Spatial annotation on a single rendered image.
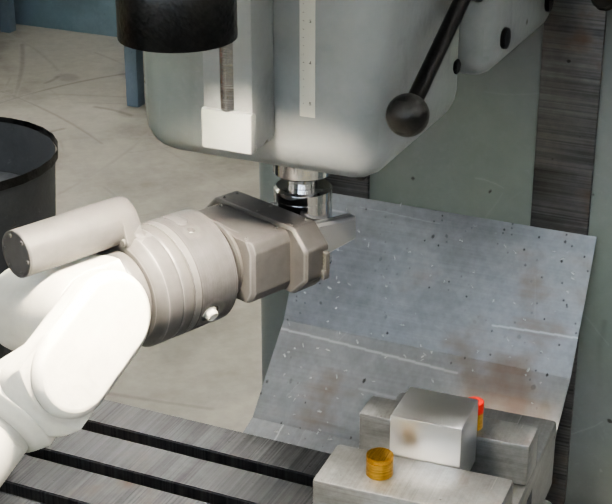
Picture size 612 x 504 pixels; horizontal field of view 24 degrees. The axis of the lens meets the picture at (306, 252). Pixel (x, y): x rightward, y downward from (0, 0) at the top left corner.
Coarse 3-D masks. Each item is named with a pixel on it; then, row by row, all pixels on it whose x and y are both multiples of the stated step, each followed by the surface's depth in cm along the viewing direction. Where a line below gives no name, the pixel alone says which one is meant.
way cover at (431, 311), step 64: (384, 256) 156; (448, 256) 153; (512, 256) 150; (576, 256) 148; (320, 320) 158; (384, 320) 155; (448, 320) 152; (512, 320) 150; (576, 320) 147; (320, 384) 155; (384, 384) 153; (448, 384) 151; (512, 384) 149; (320, 448) 151
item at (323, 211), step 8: (288, 208) 115; (296, 208) 115; (304, 208) 115; (312, 208) 115; (320, 208) 115; (328, 208) 116; (304, 216) 115; (312, 216) 115; (320, 216) 115; (328, 216) 116
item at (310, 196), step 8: (280, 184) 116; (288, 184) 116; (320, 184) 116; (328, 184) 116; (280, 192) 115; (288, 192) 115; (296, 192) 115; (304, 192) 115; (312, 192) 115; (320, 192) 115; (328, 192) 115; (280, 200) 115; (288, 200) 115; (296, 200) 114; (304, 200) 114; (312, 200) 114; (320, 200) 115; (328, 200) 116
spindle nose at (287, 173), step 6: (276, 168) 115; (282, 168) 114; (288, 168) 114; (294, 168) 113; (276, 174) 115; (282, 174) 114; (288, 174) 114; (294, 174) 114; (300, 174) 113; (306, 174) 113; (312, 174) 114; (318, 174) 114; (324, 174) 114; (330, 174) 115; (288, 180) 114; (294, 180) 114; (300, 180) 114; (306, 180) 114; (312, 180) 114
